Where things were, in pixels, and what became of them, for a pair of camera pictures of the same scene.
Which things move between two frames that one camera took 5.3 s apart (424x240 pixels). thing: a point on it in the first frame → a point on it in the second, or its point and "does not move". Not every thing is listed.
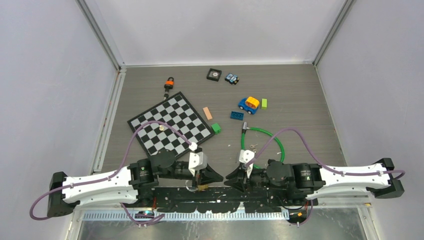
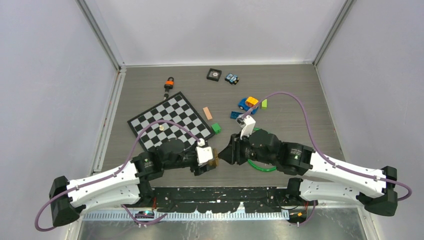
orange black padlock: [169, 83] does not move
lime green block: [264, 103] does not move
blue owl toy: [232, 79] does not move
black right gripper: [238, 179] → [232, 153]
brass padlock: [201, 188] → [216, 161]
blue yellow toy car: [250, 104] does not move
